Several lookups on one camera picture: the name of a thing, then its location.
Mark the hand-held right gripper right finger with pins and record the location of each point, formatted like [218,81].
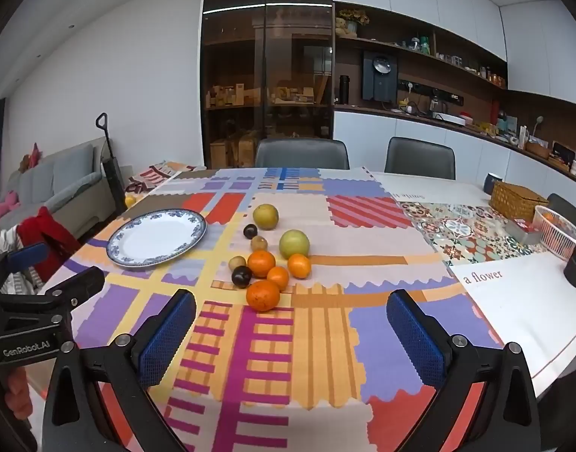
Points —
[419,339]

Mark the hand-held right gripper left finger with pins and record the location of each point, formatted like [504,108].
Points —
[167,334]

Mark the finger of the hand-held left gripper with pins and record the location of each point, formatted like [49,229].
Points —
[83,282]
[29,254]

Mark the blue rimmed white plate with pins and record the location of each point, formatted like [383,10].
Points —
[156,238]

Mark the dark purple plum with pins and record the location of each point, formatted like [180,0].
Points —
[241,276]
[249,231]

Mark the small brown fruit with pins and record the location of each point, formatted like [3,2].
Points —
[237,262]
[258,244]

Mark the orange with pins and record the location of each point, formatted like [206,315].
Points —
[299,266]
[278,278]
[261,263]
[263,295]

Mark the large green pear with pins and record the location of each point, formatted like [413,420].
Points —
[295,244]

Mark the person's left hand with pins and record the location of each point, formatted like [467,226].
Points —
[19,391]

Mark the red cloth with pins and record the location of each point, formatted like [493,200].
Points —
[52,240]

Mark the pink plush toy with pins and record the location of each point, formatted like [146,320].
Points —
[3,207]

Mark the grey sofa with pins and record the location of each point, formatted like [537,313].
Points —
[57,183]

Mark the colourful patchwork tablecloth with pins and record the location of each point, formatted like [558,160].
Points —
[386,249]

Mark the red plush toy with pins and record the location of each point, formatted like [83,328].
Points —
[32,156]

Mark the black stick vacuum cleaner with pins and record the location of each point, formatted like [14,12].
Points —
[111,172]

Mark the striped cloth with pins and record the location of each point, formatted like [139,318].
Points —
[149,176]

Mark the yellow pear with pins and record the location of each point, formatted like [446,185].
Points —
[265,216]

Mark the pile of small tangerines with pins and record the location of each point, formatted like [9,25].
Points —
[558,238]

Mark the dark blue mug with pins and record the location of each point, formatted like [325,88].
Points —
[491,182]

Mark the woven wicker basket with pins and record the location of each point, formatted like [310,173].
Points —
[523,200]

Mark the white plastic basket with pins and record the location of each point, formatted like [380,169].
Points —
[551,219]

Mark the grey dining chair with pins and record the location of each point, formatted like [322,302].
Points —
[419,157]
[302,153]
[568,209]

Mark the white lower cabinet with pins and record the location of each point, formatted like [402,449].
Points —
[368,132]

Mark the electric kettle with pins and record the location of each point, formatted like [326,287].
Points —
[436,103]

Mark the red bottle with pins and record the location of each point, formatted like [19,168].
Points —
[494,113]

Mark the white desk lamp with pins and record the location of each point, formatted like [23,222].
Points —
[536,127]

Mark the black thermos bottle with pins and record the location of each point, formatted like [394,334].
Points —
[344,89]

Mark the black water dispenser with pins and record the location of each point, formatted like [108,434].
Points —
[378,77]

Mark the dark glass door cabinet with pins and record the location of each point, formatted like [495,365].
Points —
[267,84]

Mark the teddy bear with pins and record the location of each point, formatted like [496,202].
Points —
[342,26]

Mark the yellow flower bouquet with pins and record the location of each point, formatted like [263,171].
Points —
[354,16]

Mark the black picture frame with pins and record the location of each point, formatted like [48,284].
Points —
[563,154]

